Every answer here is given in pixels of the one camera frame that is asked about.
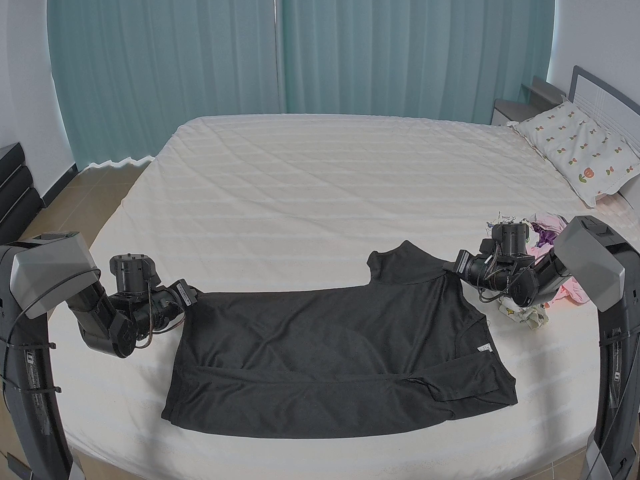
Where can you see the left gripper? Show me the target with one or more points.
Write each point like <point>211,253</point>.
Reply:
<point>175,300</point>

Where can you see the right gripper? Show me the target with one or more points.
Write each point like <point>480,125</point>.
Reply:
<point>475,270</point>

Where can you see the black T-shirt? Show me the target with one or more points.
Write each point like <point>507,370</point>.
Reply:
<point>325,353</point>

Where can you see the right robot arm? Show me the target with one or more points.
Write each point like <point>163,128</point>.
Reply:
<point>590,258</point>

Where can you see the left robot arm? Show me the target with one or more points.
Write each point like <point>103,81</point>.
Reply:
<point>47,268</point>

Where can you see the pile of clothes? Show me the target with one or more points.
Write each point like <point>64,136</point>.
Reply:
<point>547,230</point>

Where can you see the bed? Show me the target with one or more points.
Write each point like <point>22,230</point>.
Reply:
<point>320,193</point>

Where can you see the white printed pillow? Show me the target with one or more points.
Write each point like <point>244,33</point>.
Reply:
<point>580,145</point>

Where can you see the grey white bedside table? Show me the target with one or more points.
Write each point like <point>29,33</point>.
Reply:
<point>510,110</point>

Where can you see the black chest of drawers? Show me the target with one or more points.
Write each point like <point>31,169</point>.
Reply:
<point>15,183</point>

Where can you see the blue-green curtain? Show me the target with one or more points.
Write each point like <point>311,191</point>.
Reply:
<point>410,43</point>
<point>165,58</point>

